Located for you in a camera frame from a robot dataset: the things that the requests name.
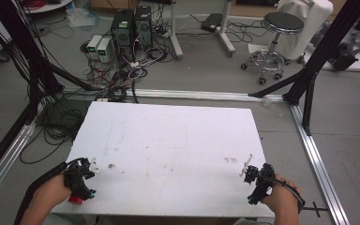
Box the white power supply unit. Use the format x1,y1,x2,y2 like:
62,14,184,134
86,34,103,61
96,37,113,64

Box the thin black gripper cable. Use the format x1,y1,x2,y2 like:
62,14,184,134
256,174,307,216

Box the white round table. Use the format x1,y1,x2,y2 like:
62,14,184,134
21,0,75,15

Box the black braced frame post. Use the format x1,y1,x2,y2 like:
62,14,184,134
247,0,360,137

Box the slim black computer tower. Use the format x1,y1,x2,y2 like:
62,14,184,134
133,5,154,50

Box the black round chrome stool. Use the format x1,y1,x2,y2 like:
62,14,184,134
240,11,306,86

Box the person's right hand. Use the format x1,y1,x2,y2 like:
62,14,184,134
260,173,303,218

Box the black frame post with cables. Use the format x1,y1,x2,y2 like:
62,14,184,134
0,0,101,128

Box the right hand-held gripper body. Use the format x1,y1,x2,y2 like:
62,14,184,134
243,162,278,206

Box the black device on board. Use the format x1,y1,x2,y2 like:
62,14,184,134
328,40,360,72

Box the clear plastic bag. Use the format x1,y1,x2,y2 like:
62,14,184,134
65,3,101,29

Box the black flat box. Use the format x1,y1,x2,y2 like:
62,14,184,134
200,12,224,33

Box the loose black cable tangle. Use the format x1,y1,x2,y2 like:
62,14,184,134
19,98,87,166

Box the cable bundle by computers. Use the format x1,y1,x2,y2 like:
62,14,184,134
79,18,173,105

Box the person's left hand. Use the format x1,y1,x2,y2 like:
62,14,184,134
32,172,74,214

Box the long aluminium floor rail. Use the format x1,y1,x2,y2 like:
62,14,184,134
60,86,286,103

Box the thick black gripper cable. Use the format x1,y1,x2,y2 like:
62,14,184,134
13,157,87,225

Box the large black computer tower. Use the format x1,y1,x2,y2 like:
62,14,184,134
110,8,136,62

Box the white desk leg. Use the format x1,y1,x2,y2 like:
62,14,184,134
216,0,237,58
168,0,185,61

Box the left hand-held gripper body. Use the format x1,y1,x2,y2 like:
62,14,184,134
63,157,98,206

